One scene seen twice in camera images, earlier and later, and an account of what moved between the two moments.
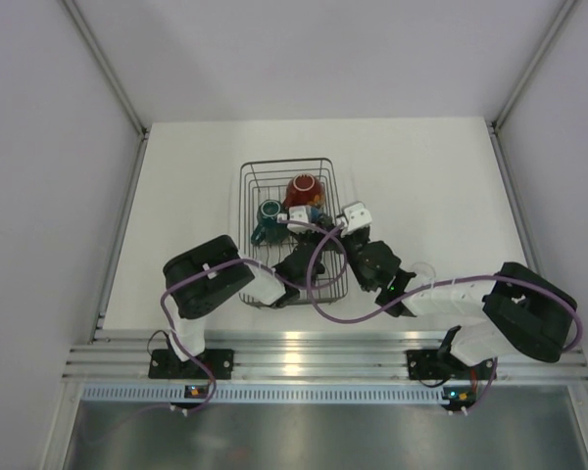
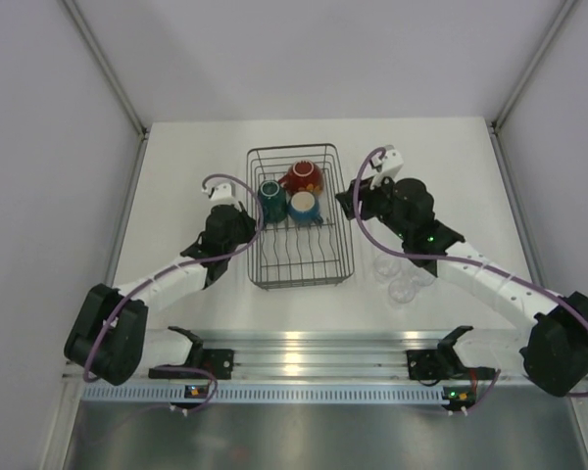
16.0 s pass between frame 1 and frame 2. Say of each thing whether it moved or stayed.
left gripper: moved
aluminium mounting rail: stayed
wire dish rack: moved
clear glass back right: stayed
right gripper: moved
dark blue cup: moved
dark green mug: moved
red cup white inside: moved
